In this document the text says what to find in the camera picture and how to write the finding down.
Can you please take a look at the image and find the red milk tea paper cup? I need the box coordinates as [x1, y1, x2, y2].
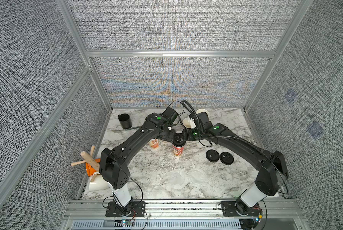
[173, 145, 184, 157]

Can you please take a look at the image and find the black plastic cup lid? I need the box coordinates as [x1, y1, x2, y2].
[172, 133, 186, 148]
[206, 149, 220, 163]
[219, 152, 234, 165]

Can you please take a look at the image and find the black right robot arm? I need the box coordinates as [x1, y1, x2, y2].
[182, 123, 288, 215]

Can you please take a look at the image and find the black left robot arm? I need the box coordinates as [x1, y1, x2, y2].
[99, 108, 178, 209]

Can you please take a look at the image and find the middle yellow paper cup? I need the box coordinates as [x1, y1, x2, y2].
[183, 117, 192, 128]

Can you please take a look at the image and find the back right paper cup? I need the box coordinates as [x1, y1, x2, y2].
[196, 108, 210, 116]

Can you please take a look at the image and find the black cylindrical cup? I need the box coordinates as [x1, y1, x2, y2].
[118, 113, 133, 129]

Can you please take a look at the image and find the wooden mug tree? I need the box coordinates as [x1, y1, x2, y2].
[70, 145, 100, 171]

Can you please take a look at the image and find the white mug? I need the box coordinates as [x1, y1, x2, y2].
[88, 172, 109, 192]

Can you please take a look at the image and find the orange mug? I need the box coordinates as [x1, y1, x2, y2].
[85, 163, 97, 177]

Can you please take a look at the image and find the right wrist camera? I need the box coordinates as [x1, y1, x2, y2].
[189, 112, 213, 129]

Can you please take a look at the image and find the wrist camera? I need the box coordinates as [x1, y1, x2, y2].
[161, 107, 178, 125]
[189, 112, 213, 129]

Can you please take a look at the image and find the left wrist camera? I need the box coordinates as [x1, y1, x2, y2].
[161, 107, 178, 125]

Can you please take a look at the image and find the fork with teal handle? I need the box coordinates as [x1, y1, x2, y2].
[112, 126, 141, 133]

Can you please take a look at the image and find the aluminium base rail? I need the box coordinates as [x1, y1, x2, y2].
[60, 198, 310, 230]

